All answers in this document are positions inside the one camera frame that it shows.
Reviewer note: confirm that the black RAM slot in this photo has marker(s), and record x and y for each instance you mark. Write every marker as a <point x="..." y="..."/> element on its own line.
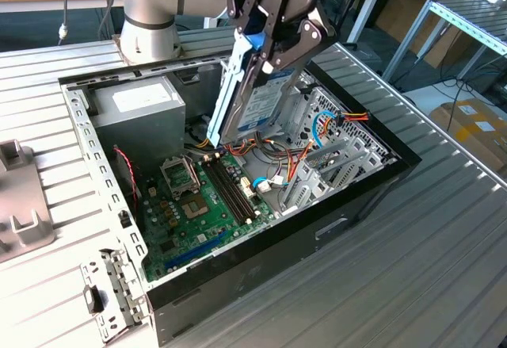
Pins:
<point x="228" y="193"/>
<point x="237" y="192"/>

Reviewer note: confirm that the black tripod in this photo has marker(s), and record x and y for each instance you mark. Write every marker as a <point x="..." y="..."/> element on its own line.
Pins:
<point x="350" y="3"/>

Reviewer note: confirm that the slatted metal side table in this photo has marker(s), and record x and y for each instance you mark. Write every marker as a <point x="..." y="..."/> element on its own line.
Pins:
<point x="467" y="11"/>

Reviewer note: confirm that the white board connector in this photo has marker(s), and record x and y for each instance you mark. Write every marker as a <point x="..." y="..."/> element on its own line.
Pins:
<point x="246" y="188"/>

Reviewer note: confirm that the blue expansion slot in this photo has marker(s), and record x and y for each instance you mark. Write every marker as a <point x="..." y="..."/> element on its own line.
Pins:
<point x="194" y="252"/>

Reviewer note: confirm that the black open PC case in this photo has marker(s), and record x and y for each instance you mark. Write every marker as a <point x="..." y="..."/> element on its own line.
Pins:
<point x="277" y="253"/>

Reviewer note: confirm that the cardboard boxes with labels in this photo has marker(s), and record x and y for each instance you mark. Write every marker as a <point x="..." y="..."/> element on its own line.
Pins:
<point x="467" y="134"/>

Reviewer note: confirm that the green motherboard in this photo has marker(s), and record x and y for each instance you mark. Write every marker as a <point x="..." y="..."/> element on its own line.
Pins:
<point x="198" y="227"/>

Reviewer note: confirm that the grey power supply unit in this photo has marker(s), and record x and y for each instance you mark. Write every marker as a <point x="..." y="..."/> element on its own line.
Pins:
<point x="138" y="118"/>

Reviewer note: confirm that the grey metal card retainer bracket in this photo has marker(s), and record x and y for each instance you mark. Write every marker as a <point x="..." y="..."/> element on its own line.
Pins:
<point x="119" y="284"/>

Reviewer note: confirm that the CPU socket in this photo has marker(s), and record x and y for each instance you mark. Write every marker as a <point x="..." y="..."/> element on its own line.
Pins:
<point x="194" y="207"/>

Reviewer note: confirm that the grey metal disk bay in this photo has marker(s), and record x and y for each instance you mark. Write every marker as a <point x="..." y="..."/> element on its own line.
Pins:
<point x="317" y="181"/>

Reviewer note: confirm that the grey metal drive cage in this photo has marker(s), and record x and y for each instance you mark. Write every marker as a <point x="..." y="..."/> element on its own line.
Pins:
<point x="295" y="114"/>

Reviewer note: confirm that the black case fan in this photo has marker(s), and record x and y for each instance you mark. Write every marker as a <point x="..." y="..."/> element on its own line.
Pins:
<point x="123" y="177"/>

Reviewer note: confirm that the grey parts rack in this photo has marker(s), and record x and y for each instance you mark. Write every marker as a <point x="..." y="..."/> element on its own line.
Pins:
<point x="20" y="189"/>

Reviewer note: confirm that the hard disk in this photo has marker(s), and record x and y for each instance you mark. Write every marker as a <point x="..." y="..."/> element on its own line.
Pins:
<point x="257" y="106"/>

